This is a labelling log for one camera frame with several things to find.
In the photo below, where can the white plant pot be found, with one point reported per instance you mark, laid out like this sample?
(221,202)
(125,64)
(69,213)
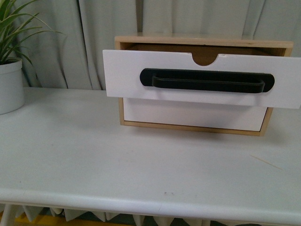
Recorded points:
(11,86)

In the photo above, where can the grey-green curtain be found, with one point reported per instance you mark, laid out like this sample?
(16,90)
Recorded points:
(70,56)

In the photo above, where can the wooden toothpick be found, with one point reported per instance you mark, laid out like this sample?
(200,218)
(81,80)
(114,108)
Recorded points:
(266,162)

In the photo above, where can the black drawer handle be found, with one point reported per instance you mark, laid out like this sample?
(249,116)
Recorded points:
(221,81)

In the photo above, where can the green spider plant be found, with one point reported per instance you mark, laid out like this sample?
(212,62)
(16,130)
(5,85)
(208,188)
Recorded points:
(17,26)

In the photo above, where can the wooden drawer cabinet frame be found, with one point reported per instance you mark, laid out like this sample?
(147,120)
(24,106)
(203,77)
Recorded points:
(204,50)

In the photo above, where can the white drawer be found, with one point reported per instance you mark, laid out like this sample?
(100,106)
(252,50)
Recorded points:
(194,114)
(122,70)

